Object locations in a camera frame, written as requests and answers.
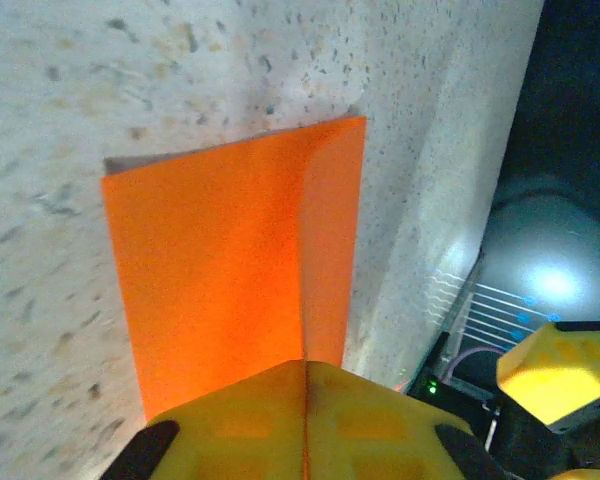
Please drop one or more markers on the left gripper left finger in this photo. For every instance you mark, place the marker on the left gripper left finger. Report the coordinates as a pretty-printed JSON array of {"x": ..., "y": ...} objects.
[{"x": 230, "y": 440}]

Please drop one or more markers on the orange square paper sheet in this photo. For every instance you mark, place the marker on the orange square paper sheet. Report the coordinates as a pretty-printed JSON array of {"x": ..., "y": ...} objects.
[{"x": 205, "y": 250}]

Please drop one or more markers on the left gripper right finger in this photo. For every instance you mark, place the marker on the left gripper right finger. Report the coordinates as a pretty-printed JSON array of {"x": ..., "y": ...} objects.
[{"x": 380, "y": 445}]

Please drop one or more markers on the aluminium table side rail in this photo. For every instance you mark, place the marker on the aluminium table side rail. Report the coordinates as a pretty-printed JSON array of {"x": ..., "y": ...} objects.
[{"x": 460, "y": 320}]

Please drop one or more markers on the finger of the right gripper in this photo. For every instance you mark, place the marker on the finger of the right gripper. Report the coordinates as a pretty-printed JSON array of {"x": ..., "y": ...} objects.
[
  {"x": 595, "y": 475},
  {"x": 555, "y": 370}
]

